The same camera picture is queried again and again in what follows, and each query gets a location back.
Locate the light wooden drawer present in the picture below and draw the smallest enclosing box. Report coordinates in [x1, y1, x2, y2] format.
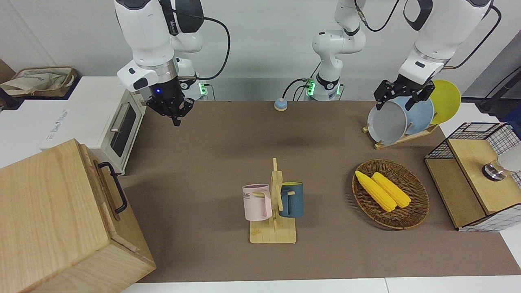
[77, 142, 141, 254]

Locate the light wooden cabinet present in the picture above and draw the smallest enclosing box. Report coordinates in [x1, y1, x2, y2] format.
[0, 139, 157, 293]

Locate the wire and wood shelf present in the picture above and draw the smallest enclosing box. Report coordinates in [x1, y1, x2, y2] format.
[424, 122, 521, 232]

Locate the black metal drawer handle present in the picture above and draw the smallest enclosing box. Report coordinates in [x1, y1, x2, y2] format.
[99, 162, 128, 214]

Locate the wooden plate rack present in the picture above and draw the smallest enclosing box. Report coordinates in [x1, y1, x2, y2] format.
[362, 122, 440, 150]

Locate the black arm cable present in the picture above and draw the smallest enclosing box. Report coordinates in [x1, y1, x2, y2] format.
[177, 14, 231, 81]
[444, 5, 502, 70]

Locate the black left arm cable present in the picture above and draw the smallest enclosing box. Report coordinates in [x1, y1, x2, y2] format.
[444, 5, 502, 70]

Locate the dark blue mug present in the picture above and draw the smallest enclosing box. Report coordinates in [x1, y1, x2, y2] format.
[279, 181, 304, 218]

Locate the black stand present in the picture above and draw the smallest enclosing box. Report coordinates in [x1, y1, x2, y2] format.
[462, 67, 521, 122]

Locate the brown table mat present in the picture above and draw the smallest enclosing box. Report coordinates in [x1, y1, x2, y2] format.
[120, 101, 521, 283]

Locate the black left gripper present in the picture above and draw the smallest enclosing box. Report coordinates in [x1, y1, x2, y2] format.
[374, 75, 436, 112]

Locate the pink mug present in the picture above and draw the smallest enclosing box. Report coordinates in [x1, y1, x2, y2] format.
[242, 184, 273, 222]

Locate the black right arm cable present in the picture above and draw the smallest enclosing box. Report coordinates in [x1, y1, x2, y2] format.
[177, 14, 231, 81]

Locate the brown tray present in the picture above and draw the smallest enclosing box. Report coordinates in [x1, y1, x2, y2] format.
[12, 66, 78, 97]

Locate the yellow corn cob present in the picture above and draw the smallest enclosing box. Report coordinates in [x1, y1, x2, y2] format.
[371, 172, 412, 209]
[355, 170, 397, 212]

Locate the glass bulb with metal base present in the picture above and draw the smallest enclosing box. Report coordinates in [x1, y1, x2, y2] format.
[482, 155, 521, 181]

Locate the grey plate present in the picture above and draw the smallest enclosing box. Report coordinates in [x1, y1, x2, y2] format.
[367, 101, 408, 145]

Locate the black left base cable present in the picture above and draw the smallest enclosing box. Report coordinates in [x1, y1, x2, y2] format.
[283, 77, 311, 101]

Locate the yellow plate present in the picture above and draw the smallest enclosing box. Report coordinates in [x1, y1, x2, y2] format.
[429, 80, 462, 125]

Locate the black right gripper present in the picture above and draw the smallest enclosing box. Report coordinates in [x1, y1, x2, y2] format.
[146, 77, 194, 127]

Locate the beige paper bag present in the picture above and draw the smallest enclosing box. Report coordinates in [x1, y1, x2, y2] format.
[0, 69, 68, 96]

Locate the brown wicker basket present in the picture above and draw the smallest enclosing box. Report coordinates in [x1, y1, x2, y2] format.
[352, 159, 430, 230]

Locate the wooden mug rack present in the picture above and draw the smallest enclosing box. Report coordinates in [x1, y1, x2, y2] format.
[249, 158, 298, 245]

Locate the light blue plate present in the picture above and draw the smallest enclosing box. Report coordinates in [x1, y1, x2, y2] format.
[393, 96, 435, 135]

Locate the white toaster oven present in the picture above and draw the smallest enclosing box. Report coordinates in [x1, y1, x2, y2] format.
[39, 76, 147, 175]

